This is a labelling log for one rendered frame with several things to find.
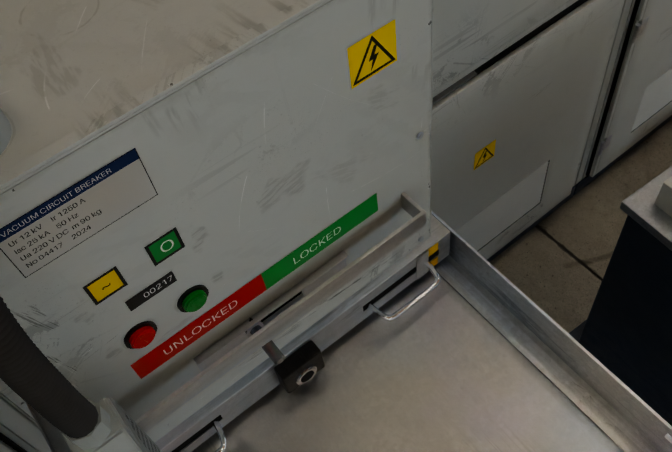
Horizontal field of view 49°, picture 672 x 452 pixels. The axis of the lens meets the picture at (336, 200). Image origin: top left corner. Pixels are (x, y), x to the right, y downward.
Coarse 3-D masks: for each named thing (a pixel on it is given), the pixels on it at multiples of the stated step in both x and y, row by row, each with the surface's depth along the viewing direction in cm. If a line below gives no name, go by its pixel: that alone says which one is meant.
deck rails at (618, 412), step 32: (448, 256) 106; (480, 256) 98; (480, 288) 103; (512, 288) 96; (512, 320) 99; (544, 320) 93; (544, 352) 96; (576, 352) 91; (576, 384) 93; (608, 384) 89; (608, 416) 91; (640, 416) 87; (640, 448) 88
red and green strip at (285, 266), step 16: (368, 208) 84; (336, 224) 82; (352, 224) 84; (320, 240) 82; (288, 256) 79; (304, 256) 82; (272, 272) 79; (288, 272) 82; (240, 288) 77; (256, 288) 79; (224, 304) 77; (240, 304) 79; (208, 320) 77; (176, 336) 75; (192, 336) 77; (160, 352) 75; (176, 352) 77; (144, 368) 75
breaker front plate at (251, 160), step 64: (384, 0) 63; (256, 64) 58; (320, 64) 63; (128, 128) 54; (192, 128) 58; (256, 128) 63; (320, 128) 69; (384, 128) 76; (192, 192) 63; (256, 192) 69; (320, 192) 76; (384, 192) 84; (0, 256) 54; (64, 256) 58; (128, 256) 63; (192, 256) 69; (256, 256) 76; (320, 256) 84; (384, 256) 95; (64, 320) 63; (128, 320) 69; (192, 320) 75; (256, 320) 82; (128, 384) 75
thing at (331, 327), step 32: (416, 256) 98; (384, 288) 98; (320, 320) 94; (352, 320) 98; (288, 352) 92; (256, 384) 91; (192, 416) 88; (224, 416) 91; (160, 448) 86; (192, 448) 91
